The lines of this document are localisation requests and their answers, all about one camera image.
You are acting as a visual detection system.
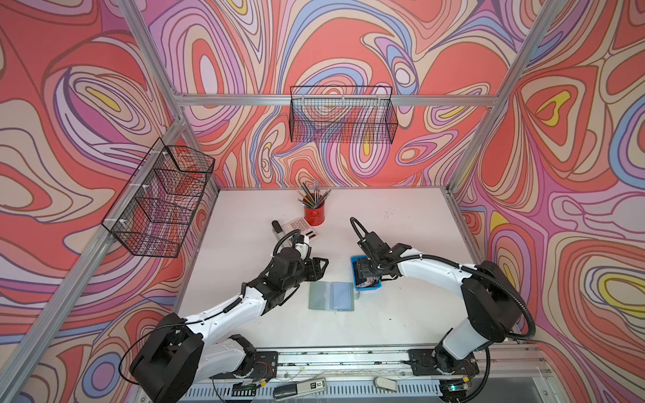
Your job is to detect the green card holder wallet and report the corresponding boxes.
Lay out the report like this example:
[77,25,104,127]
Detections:
[308,281,354,312]

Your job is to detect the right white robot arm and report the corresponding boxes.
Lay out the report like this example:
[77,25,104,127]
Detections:
[358,232,537,374]

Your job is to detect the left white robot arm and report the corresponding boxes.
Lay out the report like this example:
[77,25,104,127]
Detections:
[119,245,329,402]

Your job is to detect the blue plastic card tray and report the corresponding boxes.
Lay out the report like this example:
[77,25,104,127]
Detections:
[350,256,381,292]

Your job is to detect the stack of credit cards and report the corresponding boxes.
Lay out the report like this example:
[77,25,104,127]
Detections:
[354,269,381,289]

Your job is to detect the pink calculator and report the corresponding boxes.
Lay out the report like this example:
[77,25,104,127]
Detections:
[282,218,317,240]

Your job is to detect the grey stapler black tip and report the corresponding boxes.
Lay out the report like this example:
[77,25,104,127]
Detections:
[271,220,285,240]

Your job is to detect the red metal pen cup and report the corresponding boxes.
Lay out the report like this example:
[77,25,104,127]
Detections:
[304,203,325,227]

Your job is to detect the pens and pencils bunch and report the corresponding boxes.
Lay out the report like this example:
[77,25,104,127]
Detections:
[299,181,332,209]

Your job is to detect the grey remote device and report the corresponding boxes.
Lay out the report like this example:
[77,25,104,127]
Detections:
[273,378,328,401]

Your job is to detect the small grey oval object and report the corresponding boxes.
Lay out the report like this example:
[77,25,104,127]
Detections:
[374,377,398,393]

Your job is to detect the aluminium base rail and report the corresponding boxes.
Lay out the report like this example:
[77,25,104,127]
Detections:
[272,342,550,381]

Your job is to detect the black wire basket left wall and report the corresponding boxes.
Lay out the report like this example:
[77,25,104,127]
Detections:
[102,139,215,258]

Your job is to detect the black wire basket wall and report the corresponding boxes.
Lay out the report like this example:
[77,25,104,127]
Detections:
[289,85,399,144]
[102,139,215,258]

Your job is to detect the black wire basket back wall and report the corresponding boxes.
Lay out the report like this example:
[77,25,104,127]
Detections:
[289,85,399,144]

